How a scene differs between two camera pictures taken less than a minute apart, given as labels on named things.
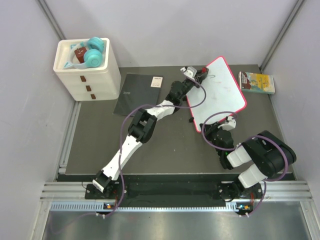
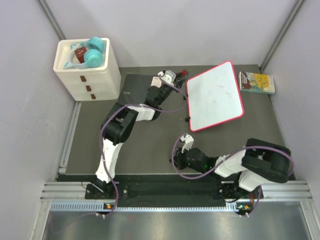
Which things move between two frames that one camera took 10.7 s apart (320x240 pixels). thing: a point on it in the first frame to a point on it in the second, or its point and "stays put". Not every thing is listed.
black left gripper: x=201 y=76 to x=179 y=79
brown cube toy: x=80 y=54 stays put
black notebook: x=138 y=90 stays put
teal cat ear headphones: x=93 y=55 stays put
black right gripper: x=209 y=129 to x=179 y=162
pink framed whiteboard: x=224 y=94 stays put
